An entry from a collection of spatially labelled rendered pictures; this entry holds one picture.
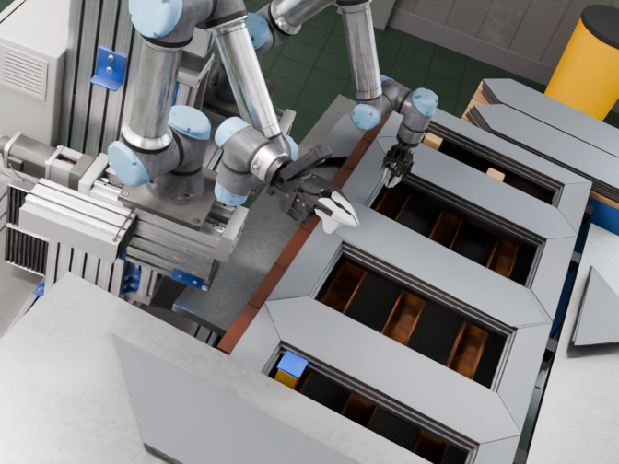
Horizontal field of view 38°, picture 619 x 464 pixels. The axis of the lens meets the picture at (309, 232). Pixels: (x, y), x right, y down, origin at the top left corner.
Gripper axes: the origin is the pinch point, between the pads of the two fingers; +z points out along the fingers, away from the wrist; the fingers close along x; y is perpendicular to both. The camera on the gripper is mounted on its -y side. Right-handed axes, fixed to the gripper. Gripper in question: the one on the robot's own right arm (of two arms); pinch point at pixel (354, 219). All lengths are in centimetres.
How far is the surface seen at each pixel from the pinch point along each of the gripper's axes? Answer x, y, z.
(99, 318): 25, 45, -33
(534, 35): -359, 71, -88
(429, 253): -81, 50, -4
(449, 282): -76, 50, 6
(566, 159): -167, 38, 0
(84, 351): 33, 46, -28
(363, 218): -75, 50, -26
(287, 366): -12, 56, -3
